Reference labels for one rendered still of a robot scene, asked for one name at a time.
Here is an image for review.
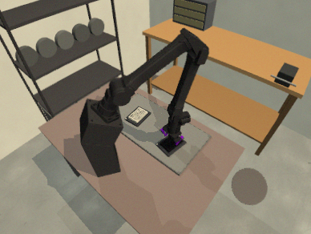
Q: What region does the beige perforated base plate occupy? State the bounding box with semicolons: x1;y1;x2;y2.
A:
119;93;212;176

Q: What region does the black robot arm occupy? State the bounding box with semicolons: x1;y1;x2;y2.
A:
91;28;209;133

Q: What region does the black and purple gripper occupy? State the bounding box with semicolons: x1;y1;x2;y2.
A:
160;124;184;145

